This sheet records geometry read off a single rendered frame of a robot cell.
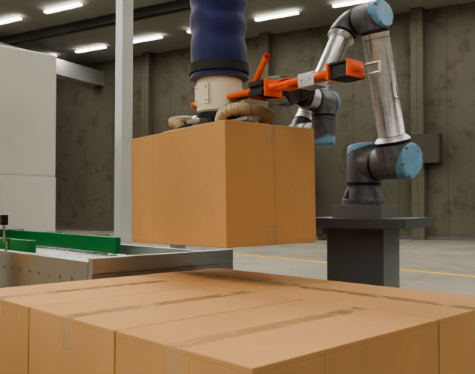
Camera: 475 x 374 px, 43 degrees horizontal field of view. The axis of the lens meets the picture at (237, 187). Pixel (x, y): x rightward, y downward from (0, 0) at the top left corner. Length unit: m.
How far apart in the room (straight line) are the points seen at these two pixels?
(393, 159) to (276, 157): 0.68
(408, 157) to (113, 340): 1.60
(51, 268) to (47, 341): 0.99
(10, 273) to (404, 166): 1.77
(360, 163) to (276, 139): 0.71
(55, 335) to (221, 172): 0.72
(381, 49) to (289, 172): 0.75
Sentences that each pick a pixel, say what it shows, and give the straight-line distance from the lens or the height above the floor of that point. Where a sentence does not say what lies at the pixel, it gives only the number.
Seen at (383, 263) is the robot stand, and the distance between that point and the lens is 2.57.
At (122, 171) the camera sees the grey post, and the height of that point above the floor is 1.12.
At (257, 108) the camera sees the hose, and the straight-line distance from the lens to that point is 2.13.
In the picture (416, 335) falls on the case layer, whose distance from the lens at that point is 1.37.
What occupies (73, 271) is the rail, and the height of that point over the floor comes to 0.55.
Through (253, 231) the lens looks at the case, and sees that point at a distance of 1.92.
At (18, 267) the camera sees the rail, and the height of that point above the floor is 0.53.
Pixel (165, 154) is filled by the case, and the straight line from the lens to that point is 2.14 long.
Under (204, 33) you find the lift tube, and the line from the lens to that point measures 2.24.
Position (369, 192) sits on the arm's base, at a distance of 2.64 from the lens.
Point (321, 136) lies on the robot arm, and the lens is 2.25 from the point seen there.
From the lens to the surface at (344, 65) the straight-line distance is 1.82.
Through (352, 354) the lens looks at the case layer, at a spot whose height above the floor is 0.52.
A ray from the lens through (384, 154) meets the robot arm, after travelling 2.54.
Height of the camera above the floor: 0.80
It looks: 2 degrees up
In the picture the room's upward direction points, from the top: straight up
